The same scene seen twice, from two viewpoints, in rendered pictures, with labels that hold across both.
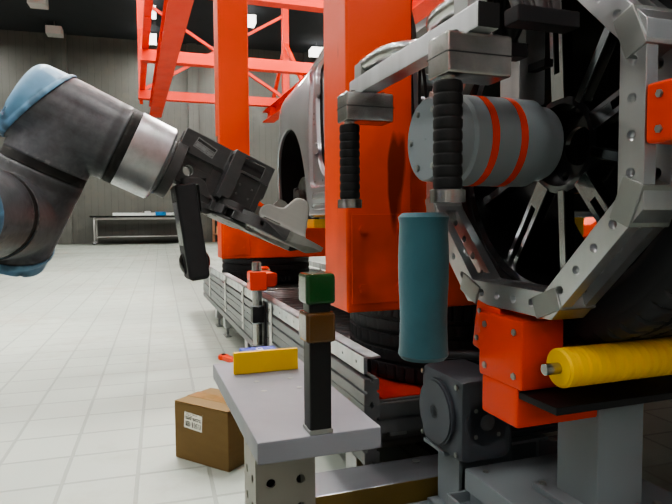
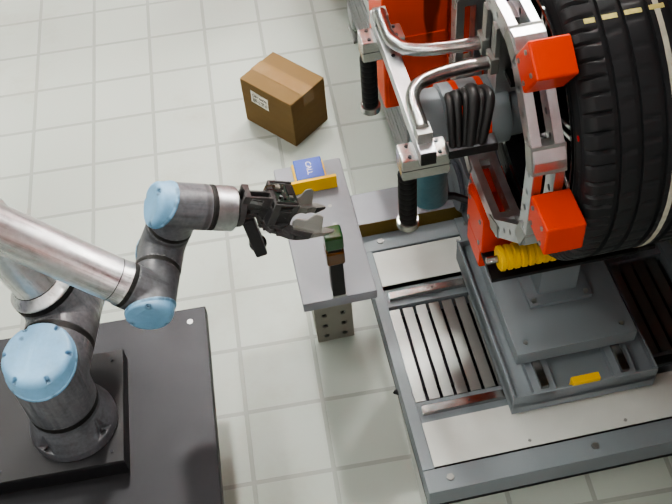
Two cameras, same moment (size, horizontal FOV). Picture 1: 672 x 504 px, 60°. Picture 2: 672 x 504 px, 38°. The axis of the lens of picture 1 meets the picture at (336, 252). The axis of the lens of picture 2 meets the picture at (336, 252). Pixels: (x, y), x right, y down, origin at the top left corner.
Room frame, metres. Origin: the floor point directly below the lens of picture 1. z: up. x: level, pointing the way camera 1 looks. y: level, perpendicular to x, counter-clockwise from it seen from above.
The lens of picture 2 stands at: (-0.53, -0.27, 2.23)
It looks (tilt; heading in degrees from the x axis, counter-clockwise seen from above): 51 degrees down; 13
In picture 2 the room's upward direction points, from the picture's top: 6 degrees counter-clockwise
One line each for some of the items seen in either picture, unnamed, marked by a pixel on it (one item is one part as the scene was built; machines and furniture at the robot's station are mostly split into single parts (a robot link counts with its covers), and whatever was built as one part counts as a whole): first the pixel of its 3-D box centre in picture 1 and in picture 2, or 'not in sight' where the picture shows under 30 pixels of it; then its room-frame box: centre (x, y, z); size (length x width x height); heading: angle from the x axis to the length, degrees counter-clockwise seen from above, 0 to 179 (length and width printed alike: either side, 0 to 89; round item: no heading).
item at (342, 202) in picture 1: (349, 164); (369, 82); (1.04, -0.03, 0.83); 0.04 x 0.04 x 0.16
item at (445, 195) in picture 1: (447, 138); (407, 197); (0.72, -0.14, 0.83); 0.04 x 0.04 x 0.16
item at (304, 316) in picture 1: (316, 325); (334, 252); (0.76, 0.03, 0.59); 0.04 x 0.04 x 0.04; 19
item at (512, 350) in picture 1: (538, 363); (506, 221); (0.97, -0.34, 0.48); 0.16 x 0.12 x 0.17; 109
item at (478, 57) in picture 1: (469, 57); (423, 158); (0.73, -0.17, 0.93); 0.09 x 0.05 x 0.05; 109
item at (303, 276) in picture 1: (316, 287); (332, 237); (0.76, 0.03, 0.64); 0.04 x 0.04 x 0.04; 19
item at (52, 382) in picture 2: not in sight; (49, 372); (0.44, 0.58, 0.54); 0.17 x 0.15 x 0.18; 7
